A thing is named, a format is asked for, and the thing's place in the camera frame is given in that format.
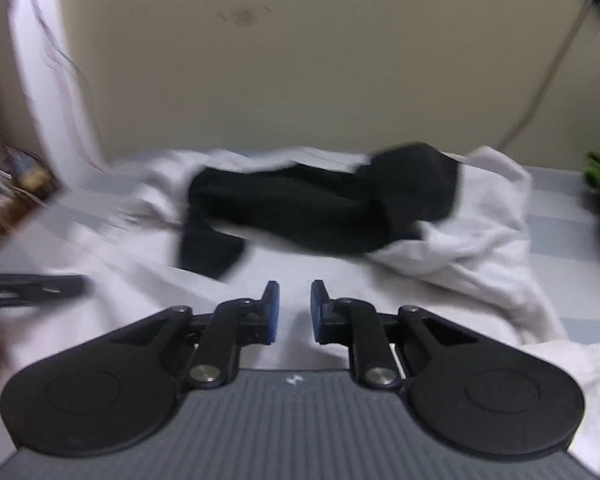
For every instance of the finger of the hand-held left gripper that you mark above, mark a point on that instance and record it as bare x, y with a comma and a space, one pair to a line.
60, 286

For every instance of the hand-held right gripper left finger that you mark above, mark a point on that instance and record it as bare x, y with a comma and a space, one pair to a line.
271, 312

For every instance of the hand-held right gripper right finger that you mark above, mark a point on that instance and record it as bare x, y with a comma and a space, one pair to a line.
319, 310

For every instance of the white garment with black trim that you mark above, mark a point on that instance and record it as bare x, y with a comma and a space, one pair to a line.
480, 240

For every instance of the brown clutter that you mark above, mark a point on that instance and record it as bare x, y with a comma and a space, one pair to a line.
22, 175

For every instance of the striped bedsheet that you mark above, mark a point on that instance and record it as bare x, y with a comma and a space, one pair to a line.
555, 220

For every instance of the green cloth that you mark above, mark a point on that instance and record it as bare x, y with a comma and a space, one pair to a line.
595, 169

